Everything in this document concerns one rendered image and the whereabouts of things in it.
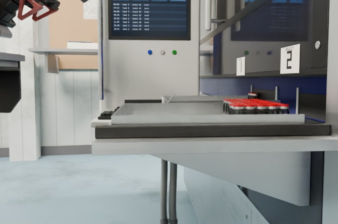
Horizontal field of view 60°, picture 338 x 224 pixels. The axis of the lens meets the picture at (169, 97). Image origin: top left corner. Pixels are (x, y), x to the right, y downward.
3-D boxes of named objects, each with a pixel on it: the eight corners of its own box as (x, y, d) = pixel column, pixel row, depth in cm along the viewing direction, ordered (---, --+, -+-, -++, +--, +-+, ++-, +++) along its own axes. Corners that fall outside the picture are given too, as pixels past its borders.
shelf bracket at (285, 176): (301, 199, 60) (303, 136, 59) (309, 206, 57) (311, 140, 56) (135, 205, 58) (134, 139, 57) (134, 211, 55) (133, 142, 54)
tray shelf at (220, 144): (245, 108, 118) (245, 103, 118) (387, 149, 48) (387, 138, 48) (125, 109, 115) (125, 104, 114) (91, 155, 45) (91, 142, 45)
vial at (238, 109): (241, 127, 58) (241, 104, 57) (245, 129, 56) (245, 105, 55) (230, 127, 58) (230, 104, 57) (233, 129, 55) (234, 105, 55)
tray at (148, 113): (252, 115, 78) (253, 102, 78) (304, 133, 52) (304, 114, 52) (124, 116, 76) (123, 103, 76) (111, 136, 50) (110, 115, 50)
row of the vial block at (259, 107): (239, 117, 74) (239, 98, 73) (268, 129, 56) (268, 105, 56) (230, 117, 74) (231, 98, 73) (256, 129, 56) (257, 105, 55)
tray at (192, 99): (249, 104, 113) (250, 95, 113) (280, 111, 87) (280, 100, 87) (161, 105, 110) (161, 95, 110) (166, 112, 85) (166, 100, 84)
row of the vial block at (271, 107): (248, 116, 74) (248, 98, 74) (279, 128, 56) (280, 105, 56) (239, 117, 74) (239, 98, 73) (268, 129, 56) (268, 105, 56)
